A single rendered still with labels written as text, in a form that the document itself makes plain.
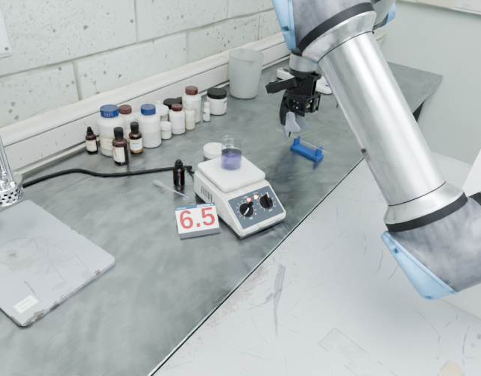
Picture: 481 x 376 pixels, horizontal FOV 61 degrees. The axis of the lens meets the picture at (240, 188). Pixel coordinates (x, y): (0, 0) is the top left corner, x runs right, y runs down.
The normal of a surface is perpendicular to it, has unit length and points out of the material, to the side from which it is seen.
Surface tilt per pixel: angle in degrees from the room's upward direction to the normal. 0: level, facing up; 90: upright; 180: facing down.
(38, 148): 90
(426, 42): 90
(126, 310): 0
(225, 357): 0
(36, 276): 0
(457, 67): 90
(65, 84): 90
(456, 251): 59
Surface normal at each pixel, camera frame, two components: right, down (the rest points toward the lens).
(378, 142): -0.59, 0.29
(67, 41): 0.81, 0.38
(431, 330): 0.07, -0.81
